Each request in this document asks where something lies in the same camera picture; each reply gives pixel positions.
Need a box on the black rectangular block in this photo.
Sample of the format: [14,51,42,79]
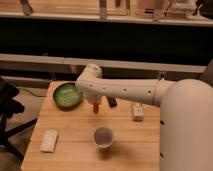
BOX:
[107,97,117,107]

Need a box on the white bottle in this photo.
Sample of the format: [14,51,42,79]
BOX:
[132,102,144,121]

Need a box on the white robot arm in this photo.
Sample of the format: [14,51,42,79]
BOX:
[76,64,213,171]

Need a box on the green bowl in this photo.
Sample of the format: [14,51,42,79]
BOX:
[53,82,83,108]

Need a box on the red orange pepper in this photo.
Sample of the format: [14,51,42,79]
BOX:
[93,102,99,114]

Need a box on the white sponge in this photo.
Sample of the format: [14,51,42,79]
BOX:
[40,130,58,153]

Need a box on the white cup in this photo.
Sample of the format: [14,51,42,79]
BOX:
[93,127,113,150]

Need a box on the black tripod stand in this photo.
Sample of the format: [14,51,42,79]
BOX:
[0,77,37,160]

